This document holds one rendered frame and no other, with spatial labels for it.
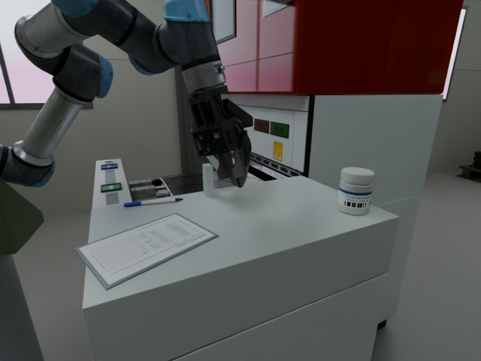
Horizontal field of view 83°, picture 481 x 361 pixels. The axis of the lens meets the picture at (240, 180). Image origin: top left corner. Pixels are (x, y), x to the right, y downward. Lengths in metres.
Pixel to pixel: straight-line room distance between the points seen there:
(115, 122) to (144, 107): 0.32
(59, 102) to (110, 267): 0.62
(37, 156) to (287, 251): 0.86
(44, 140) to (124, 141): 2.06
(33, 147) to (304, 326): 0.94
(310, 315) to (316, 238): 0.18
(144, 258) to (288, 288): 0.27
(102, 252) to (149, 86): 2.59
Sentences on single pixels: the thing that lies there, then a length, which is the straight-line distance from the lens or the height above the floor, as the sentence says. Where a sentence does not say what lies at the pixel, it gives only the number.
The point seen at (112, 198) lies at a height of 0.96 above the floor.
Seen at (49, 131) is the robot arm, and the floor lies 1.11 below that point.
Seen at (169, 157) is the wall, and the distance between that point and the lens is 3.10.
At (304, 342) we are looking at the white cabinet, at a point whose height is 0.72.
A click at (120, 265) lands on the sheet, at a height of 0.97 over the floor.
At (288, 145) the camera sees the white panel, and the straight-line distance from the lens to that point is 0.98.
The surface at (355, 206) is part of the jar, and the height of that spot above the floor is 0.99.
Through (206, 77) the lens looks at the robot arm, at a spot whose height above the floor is 1.25.
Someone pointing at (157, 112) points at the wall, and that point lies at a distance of 3.03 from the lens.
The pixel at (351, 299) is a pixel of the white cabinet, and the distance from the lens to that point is 0.72.
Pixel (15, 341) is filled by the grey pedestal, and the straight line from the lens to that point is 1.24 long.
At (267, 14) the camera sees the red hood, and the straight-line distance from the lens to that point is 1.02.
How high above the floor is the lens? 1.23
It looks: 18 degrees down
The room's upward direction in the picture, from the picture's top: straight up
